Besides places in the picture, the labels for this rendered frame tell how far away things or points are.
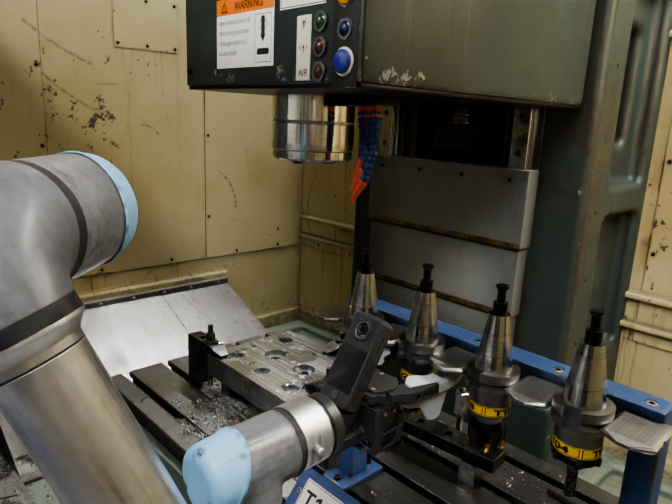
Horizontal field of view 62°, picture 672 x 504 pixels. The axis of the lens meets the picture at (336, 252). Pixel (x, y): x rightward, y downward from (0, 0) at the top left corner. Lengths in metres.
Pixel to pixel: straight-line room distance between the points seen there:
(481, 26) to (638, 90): 0.73
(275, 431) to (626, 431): 0.35
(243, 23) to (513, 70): 0.45
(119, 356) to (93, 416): 1.45
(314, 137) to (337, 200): 1.25
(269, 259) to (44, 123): 1.00
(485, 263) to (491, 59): 0.57
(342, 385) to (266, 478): 0.14
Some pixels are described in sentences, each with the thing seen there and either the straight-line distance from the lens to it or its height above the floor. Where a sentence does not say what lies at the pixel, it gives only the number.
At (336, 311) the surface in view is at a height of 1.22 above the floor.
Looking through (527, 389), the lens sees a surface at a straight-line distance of 0.70.
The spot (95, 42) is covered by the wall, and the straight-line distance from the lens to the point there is 1.99.
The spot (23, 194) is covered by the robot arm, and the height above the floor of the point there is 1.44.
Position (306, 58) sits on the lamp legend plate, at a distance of 0.82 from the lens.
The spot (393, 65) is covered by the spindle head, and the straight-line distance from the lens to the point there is 0.79.
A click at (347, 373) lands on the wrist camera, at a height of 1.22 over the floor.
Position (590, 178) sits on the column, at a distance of 1.32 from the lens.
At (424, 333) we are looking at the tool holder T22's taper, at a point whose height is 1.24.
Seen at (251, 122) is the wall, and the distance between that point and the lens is 2.25.
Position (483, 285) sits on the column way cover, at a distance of 1.41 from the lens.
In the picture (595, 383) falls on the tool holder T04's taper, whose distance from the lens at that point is 0.65.
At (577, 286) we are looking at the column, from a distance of 1.36.
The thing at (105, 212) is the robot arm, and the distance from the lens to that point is 0.55.
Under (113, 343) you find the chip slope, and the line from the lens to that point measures 1.94.
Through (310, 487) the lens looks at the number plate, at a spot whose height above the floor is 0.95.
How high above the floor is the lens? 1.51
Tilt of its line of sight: 13 degrees down
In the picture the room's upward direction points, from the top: 3 degrees clockwise
